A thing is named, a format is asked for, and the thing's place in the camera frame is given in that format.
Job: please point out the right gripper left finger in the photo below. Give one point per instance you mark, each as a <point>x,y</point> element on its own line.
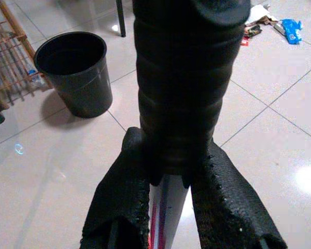
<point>119,194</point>

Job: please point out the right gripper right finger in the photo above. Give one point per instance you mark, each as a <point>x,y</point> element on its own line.
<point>223,207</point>

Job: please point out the black waste bin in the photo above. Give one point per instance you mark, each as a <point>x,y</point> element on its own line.
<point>75,85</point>

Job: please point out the small red wrapper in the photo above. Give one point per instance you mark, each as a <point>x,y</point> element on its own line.
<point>245,41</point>

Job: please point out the white folding table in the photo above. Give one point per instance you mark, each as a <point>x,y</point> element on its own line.
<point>120,18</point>

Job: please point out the small dark can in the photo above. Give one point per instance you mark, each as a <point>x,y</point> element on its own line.
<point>252,29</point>

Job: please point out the wooden slatted shoe rack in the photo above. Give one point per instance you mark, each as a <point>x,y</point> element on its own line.
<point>5,52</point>

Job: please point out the blue plastic wrapper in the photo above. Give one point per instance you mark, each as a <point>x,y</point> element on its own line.
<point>291,31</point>

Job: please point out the brown cardboard scrap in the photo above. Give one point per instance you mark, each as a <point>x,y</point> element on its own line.
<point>268,20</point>

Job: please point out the white crumpled paper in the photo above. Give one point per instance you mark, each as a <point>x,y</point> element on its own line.
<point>257,13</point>

